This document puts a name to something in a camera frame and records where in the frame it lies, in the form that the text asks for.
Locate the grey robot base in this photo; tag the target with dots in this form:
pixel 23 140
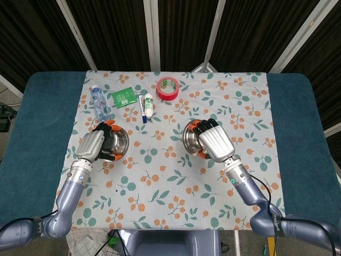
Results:
pixel 170 244

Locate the teal table cover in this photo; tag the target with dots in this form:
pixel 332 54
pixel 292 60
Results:
pixel 40 120

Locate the dark folding screen white frame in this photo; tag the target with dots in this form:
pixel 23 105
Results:
pixel 112 32

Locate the green sachet packet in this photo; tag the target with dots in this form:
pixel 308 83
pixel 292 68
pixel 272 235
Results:
pixel 123 97

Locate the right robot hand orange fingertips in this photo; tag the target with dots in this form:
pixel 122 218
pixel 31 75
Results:
pixel 215 142

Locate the white checked cloth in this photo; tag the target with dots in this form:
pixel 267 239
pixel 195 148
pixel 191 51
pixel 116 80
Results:
pixel 85 244

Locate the steel bowl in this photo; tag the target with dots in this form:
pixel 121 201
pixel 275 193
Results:
pixel 190 140
pixel 118 142

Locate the white blue marker pen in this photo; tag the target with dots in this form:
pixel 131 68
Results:
pixel 142 110

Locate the small white tube bottle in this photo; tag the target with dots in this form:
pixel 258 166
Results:
pixel 148 105

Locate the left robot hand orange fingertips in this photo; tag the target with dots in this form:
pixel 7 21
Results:
pixel 89 145

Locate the floral tablecloth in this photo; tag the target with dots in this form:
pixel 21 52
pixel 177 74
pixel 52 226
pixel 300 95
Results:
pixel 173 186

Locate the black power strip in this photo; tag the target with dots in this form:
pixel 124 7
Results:
pixel 5 117

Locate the red tape roll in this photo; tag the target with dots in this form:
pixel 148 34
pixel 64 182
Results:
pixel 167 89

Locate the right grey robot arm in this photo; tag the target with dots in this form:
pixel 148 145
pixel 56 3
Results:
pixel 250 192

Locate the clear plastic water bottle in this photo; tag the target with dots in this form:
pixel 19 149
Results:
pixel 100 105

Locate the small green object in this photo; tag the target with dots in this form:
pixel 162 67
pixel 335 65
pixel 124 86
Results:
pixel 113 242

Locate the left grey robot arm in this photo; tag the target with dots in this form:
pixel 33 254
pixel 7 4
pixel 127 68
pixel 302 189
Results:
pixel 68 197

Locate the white table leg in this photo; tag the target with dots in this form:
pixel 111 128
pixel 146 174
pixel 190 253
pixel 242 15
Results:
pixel 237 242

